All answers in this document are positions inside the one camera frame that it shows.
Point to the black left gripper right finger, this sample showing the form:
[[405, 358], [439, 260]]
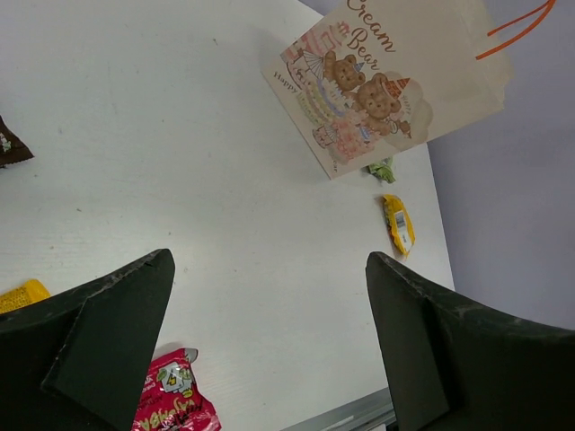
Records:
[[452, 363]]

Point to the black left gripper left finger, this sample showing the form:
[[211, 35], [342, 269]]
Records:
[[78, 360]]

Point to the cream paper gift bag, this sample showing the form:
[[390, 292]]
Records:
[[375, 78]]

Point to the yellow snack bar left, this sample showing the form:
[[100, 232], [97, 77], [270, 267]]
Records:
[[31, 292]]

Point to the yellow snack bar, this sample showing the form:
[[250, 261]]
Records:
[[31, 292], [399, 224]]

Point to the red candy pouch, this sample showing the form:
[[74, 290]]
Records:
[[171, 400]]

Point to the yellow snack bar right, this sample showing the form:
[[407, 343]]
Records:
[[399, 224]]

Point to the light green snack pouch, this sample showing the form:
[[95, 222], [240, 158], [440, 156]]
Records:
[[383, 170]]

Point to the brown m&m's candy pack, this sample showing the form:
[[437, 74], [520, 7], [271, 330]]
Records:
[[13, 150]]

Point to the aluminium front rail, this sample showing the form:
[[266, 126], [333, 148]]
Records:
[[372, 412]]

